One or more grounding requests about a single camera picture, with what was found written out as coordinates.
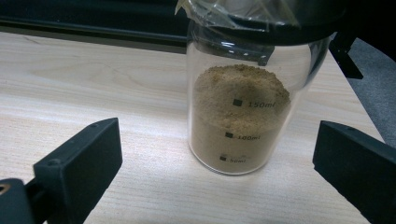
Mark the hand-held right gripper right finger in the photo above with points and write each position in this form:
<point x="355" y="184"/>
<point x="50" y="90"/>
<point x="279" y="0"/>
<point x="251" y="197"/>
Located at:
<point x="358" y="161"/>

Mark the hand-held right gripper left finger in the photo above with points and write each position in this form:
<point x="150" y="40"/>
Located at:
<point x="77" y="161"/>

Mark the black metal shelf rack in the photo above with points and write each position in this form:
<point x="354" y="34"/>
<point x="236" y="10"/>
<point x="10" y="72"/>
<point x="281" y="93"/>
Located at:
<point x="93" y="29"/>

